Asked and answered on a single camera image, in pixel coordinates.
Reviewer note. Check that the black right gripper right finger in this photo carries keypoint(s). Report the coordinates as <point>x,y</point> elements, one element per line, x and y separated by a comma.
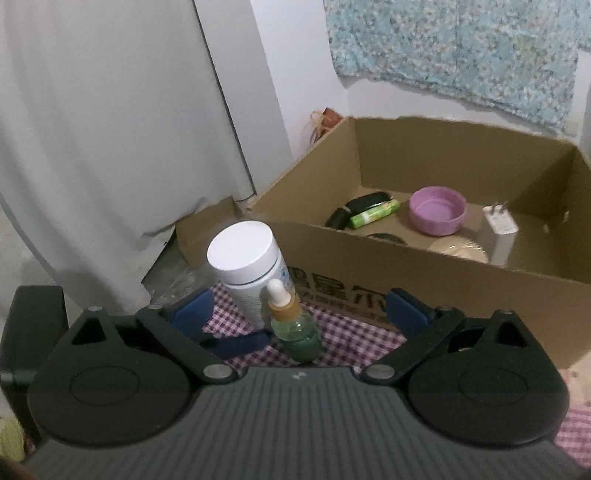
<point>425,329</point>

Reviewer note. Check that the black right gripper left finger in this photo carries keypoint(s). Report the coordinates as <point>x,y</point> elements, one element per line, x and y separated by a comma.
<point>179,328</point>

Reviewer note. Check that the gold round lid jar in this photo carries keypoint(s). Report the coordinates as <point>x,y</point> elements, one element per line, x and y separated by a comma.
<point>460,247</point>

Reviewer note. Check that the green dropper bottle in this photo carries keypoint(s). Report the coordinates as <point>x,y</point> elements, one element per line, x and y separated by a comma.
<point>293,325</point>

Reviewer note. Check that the purple plastic bowl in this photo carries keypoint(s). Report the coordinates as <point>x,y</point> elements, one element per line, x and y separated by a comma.
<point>437,211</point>

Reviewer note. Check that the green lip balm tube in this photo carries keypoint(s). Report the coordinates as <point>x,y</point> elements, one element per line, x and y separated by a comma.
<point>374,214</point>

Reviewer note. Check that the white power adapter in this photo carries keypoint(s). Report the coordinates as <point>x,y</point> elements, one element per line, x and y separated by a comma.
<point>497,233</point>

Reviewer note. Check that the black cylindrical tube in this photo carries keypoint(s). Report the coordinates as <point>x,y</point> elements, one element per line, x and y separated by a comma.
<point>339,219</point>

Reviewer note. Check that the pink checkered bedsheet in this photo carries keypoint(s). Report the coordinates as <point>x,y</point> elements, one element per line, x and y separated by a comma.
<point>348,342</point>

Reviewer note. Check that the white cylindrical bottle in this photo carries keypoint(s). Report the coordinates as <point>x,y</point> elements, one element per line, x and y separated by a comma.
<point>245,257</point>

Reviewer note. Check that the small cardboard flap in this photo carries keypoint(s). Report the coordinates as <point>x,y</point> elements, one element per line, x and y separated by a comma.
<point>195,231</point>

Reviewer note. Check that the brown cardboard box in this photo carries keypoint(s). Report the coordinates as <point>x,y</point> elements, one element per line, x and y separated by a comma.
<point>544,182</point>

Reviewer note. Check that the grey curtain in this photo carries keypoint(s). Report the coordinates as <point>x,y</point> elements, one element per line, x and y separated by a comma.
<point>113,127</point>

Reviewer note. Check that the red gift bag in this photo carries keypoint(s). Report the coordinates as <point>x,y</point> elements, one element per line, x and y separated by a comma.
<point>322,122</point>

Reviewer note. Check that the blue floral wall cloth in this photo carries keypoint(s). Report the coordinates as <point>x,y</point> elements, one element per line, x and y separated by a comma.
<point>519,57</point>

